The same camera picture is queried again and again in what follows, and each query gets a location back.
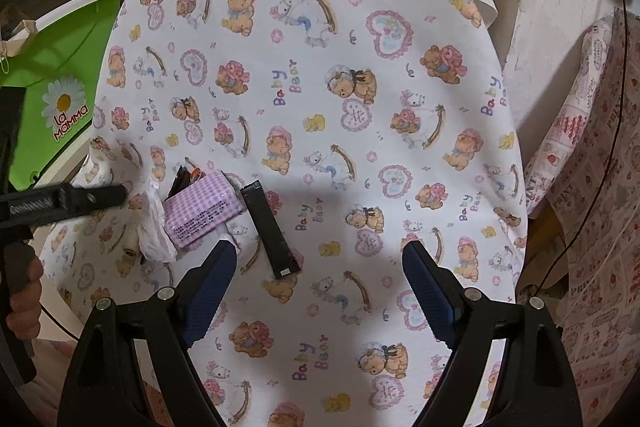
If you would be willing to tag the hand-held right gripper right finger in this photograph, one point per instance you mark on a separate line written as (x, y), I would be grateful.
(427, 277)

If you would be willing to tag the green plastic container daisy print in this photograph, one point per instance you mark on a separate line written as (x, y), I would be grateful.
(30, 72)

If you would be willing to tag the bear print tablecloth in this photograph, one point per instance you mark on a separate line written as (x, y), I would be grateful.
(350, 107)

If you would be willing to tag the purple checkered tissue pack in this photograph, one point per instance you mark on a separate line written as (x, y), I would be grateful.
(200, 212)

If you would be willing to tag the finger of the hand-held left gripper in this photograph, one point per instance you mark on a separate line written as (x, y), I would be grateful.
(90, 197)

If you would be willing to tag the long black wrapper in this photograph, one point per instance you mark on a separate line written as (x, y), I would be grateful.
(270, 232)

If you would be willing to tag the white tissue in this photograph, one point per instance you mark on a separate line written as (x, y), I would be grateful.
(155, 232)

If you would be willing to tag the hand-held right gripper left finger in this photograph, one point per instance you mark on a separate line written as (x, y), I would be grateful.
(212, 282)

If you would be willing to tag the person's left hand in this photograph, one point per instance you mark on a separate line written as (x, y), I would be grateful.
(26, 304)

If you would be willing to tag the small cream roll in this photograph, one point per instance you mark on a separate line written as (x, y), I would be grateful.
(131, 248)

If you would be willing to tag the red printed cloth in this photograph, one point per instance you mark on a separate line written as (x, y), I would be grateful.
(600, 207)

